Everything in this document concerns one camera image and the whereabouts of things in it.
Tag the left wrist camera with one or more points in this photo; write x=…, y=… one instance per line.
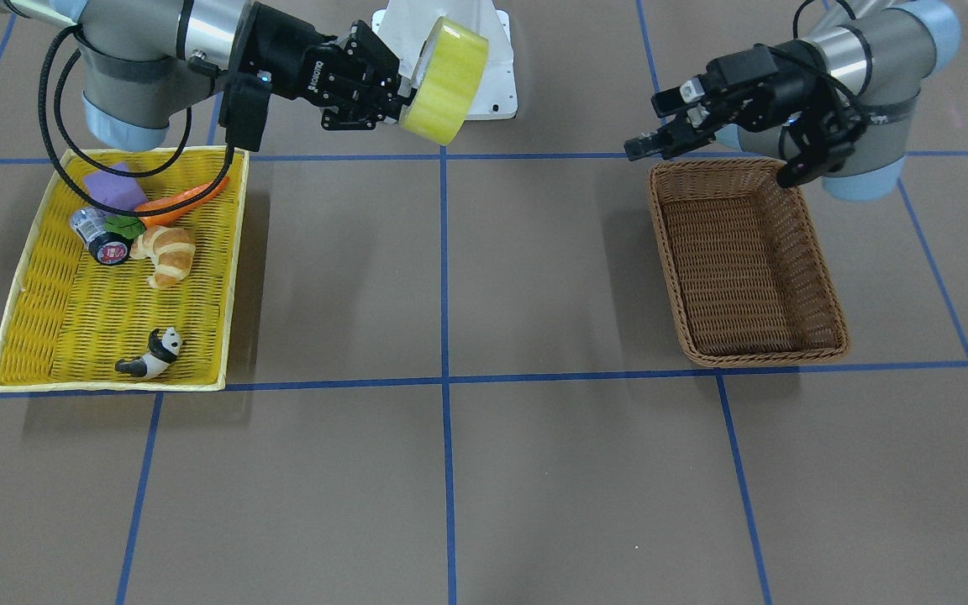
x=816, y=142

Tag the yellow woven basket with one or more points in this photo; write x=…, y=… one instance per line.
x=69, y=319

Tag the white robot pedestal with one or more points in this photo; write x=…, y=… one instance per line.
x=404, y=27

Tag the brown wicker basket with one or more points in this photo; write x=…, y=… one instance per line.
x=746, y=280

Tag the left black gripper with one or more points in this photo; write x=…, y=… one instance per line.
x=760, y=86

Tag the orange toy carrot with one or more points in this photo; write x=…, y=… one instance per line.
x=167, y=210

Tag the toy croissant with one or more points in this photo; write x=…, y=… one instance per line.
x=171, y=251

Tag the panda figurine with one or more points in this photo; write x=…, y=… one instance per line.
x=163, y=346

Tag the yellow tape roll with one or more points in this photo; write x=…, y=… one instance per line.
x=447, y=77

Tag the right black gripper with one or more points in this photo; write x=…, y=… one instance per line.
x=282, y=50

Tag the purple foam block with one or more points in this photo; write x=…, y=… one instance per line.
x=120, y=193

